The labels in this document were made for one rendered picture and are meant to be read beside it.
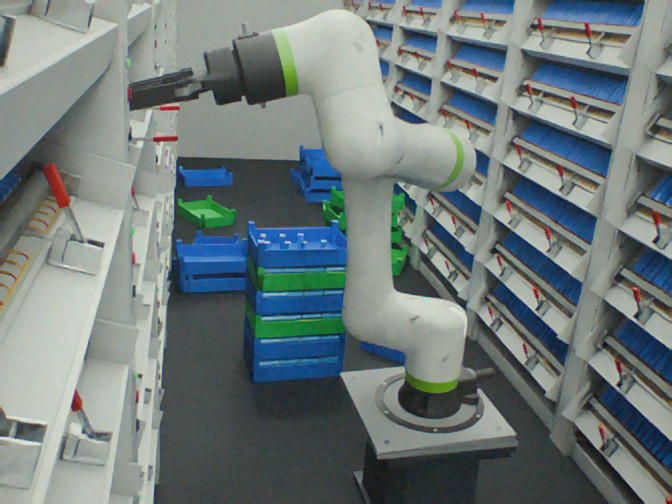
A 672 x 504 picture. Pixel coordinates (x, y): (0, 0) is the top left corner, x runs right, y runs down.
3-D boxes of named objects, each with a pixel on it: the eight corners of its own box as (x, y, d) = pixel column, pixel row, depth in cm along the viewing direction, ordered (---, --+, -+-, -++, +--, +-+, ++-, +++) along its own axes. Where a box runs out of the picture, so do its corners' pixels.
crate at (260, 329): (329, 306, 240) (331, 285, 238) (346, 333, 222) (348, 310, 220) (244, 310, 232) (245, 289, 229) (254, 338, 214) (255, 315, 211)
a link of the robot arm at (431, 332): (404, 356, 168) (410, 285, 161) (466, 373, 162) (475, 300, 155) (384, 381, 157) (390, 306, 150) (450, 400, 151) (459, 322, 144)
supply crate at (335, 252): (335, 242, 232) (337, 220, 229) (352, 264, 214) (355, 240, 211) (247, 244, 224) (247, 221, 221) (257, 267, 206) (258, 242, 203)
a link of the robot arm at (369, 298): (356, 315, 172) (351, 109, 146) (417, 331, 165) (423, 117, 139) (333, 344, 162) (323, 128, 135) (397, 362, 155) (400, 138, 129)
